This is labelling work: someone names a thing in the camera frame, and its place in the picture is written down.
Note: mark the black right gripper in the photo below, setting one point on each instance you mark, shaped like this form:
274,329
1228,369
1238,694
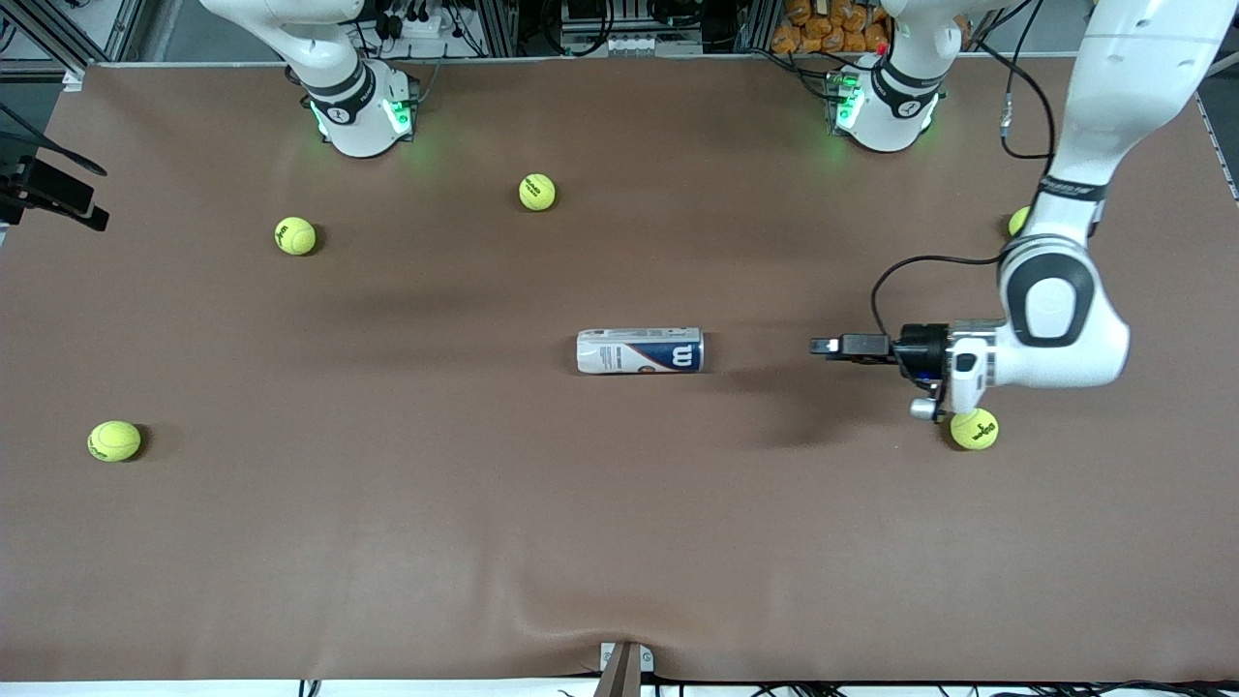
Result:
39,186

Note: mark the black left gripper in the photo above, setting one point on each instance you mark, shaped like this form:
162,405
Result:
917,350

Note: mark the white blue tennis ball can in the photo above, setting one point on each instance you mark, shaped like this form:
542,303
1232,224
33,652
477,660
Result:
639,351

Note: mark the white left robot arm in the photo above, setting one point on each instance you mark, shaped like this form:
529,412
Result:
1065,329

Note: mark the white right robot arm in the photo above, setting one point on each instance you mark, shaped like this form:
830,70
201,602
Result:
358,136

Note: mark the yellow-green tennis ball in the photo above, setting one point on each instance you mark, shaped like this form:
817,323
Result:
537,192
1016,223
114,440
295,235
974,434

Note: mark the brown table mat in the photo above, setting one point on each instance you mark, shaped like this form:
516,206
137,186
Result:
619,532

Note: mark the pile of orange packets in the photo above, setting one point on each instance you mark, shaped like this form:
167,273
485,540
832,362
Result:
823,29

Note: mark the white power strip with plugs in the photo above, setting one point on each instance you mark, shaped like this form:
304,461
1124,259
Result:
416,27

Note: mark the silver corner bracket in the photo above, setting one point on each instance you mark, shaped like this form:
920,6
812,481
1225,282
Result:
73,79

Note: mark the slanted aluminium frame profile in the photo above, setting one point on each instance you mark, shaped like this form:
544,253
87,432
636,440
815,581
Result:
48,37

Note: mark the upright aluminium frame post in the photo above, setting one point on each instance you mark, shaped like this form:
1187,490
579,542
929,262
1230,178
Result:
500,29
750,27

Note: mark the silver metal post bracket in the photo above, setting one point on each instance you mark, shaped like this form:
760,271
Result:
648,661

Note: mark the grey aluminium camera post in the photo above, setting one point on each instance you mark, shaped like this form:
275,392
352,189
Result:
619,678

